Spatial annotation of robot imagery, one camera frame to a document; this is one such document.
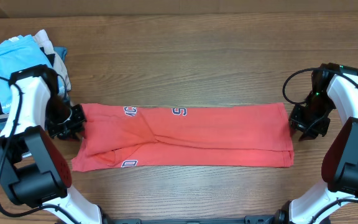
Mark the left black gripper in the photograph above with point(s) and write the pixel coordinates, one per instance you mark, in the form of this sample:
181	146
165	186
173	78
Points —
78	126

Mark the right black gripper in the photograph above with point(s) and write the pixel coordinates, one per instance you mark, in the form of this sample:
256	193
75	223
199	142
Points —
312	131

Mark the red t-shirt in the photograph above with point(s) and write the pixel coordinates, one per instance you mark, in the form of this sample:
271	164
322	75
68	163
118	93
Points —
129	136

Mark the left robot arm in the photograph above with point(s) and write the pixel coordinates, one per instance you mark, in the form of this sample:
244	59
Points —
34	175

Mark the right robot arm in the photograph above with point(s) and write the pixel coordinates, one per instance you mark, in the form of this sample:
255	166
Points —
334	87

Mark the light blue printed t-shirt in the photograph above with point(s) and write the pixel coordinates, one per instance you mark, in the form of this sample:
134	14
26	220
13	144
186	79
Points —
19	53

